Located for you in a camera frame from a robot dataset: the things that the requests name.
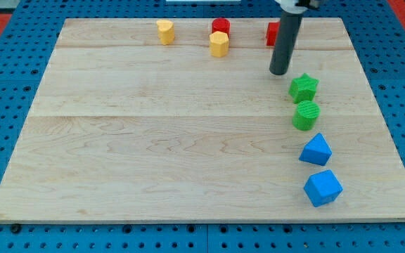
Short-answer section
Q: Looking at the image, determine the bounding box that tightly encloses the blue cube block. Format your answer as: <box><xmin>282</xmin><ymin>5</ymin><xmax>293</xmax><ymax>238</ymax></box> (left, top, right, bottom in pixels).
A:
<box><xmin>304</xmin><ymin>169</ymin><xmax>343</xmax><ymax>207</ymax></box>

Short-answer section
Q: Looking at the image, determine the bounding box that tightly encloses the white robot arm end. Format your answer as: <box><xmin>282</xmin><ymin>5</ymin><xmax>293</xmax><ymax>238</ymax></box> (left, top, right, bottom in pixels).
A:
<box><xmin>275</xmin><ymin>0</ymin><xmax>326</xmax><ymax>14</ymax></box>

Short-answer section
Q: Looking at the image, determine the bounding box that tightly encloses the green star block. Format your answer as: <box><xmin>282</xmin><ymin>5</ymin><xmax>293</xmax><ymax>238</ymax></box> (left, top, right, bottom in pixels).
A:
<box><xmin>288</xmin><ymin>73</ymin><xmax>319</xmax><ymax>103</ymax></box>

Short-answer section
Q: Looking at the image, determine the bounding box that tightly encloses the wooden board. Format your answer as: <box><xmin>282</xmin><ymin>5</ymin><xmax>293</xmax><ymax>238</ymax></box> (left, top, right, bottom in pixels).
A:
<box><xmin>0</xmin><ymin>18</ymin><xmax>405</xmax><ymax>224</ymax></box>

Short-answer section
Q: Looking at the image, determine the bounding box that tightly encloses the red cylinder block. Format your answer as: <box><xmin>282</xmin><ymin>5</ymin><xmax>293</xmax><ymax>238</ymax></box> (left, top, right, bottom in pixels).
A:
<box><xmin>211</xmin><ymin>18</ymin><xmax>231</xmax><ymax>37</ymax></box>

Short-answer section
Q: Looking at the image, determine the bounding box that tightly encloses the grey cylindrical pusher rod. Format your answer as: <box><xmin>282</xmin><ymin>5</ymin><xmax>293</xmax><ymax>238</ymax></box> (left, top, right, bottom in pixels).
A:
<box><xmin>269</xmin><ymin>11</ymin><xmax>303</xmax><ymax>75</ymax></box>

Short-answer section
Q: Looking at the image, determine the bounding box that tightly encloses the red star block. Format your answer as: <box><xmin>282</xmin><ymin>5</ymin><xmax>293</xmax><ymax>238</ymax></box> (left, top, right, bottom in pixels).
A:
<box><xmin>266</xmin><ymin>21</ymin><xmax>280</xmax><ymax>46</ymax></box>

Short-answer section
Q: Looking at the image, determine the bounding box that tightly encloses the yellow heart block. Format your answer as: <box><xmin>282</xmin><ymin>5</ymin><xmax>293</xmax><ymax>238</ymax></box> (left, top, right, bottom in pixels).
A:
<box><xmin>156</xmin><ymin>20</ymin><xmax>175</xmax><ymax>45</ymax></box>

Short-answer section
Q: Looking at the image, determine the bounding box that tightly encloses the blue triangle block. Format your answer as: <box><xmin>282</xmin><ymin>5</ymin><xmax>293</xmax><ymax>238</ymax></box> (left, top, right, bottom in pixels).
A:
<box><xmin>299</xmin><ymin>133</ymin><xmax>333</xmax><ymax>166</ymax></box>

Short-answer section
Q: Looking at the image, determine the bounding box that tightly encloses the yellow hexagon block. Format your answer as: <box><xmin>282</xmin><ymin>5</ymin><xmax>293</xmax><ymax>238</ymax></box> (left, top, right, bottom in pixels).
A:
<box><xmin>210</xmin><ymin>31</ymin><xmax>229</xmax><ymax>58</ymax></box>

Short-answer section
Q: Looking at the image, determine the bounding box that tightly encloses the green cylinder block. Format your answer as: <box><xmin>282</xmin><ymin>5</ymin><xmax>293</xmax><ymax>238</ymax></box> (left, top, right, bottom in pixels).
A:
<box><xmin>292</xmin><ymin>100</ymin><xmax>321</xmax><ymax>131</ymax></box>

